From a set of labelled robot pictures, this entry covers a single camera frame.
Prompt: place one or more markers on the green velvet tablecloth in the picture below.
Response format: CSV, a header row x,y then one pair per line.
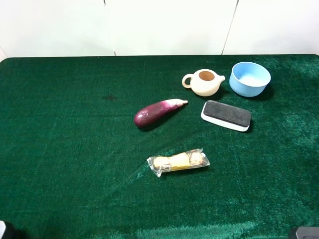
x,y
73,164

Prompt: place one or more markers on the grey object bottom right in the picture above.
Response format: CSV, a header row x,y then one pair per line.
x,y
304,233

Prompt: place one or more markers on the cream ceramic teapot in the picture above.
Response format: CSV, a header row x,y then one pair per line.
x,y
203,82

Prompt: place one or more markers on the black and white eraser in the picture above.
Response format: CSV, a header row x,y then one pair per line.
x,y
226,116

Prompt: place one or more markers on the light blue bowl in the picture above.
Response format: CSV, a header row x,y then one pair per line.
x,y
249,79

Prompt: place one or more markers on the wrapped biscuit packet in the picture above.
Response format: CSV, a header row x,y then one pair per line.
x,y
191,159

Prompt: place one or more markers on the purple eggplant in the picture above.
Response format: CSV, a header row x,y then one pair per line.
x,y
148,115

